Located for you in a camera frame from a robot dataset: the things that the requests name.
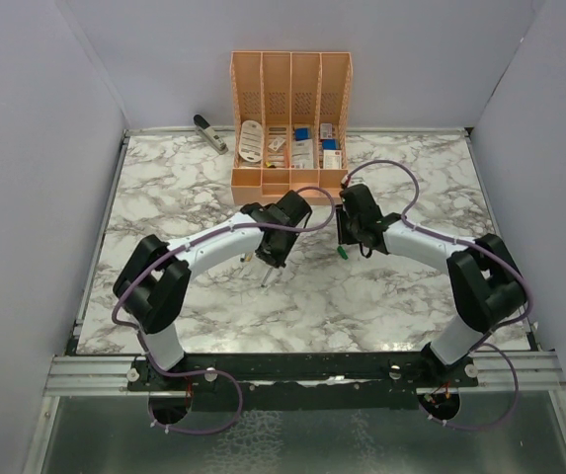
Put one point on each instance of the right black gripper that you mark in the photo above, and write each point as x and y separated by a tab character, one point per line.
345	236

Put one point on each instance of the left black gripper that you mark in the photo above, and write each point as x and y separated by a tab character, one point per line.
279	260

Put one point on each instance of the green white pen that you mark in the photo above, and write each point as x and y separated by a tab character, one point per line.
265	278

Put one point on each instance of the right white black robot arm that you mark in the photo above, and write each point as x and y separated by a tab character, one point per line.
484	279

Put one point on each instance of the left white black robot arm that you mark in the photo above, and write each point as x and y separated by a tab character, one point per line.
260	230

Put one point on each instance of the green pen cap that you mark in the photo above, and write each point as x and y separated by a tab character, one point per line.
342	252

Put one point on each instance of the large white box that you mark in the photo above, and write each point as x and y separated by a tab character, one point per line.
332	159

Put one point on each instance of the white paper packet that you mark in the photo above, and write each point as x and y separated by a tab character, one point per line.
302	154

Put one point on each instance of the red white small box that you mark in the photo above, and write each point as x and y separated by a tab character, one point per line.
326	131

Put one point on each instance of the white oval card pack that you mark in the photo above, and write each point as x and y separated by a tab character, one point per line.
251	142

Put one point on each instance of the small white label box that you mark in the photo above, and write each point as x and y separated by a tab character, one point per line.
276	144

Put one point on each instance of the blue stamp left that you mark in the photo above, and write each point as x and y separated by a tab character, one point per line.
302	133

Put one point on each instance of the orange plastic file organizer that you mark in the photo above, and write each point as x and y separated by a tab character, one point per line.
283	90

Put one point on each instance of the black grey stapler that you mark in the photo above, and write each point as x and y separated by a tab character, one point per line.
209	134

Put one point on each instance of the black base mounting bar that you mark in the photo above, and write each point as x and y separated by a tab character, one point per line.
299	381

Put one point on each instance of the aluminium frame rail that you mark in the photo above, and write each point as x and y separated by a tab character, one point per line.
107	375

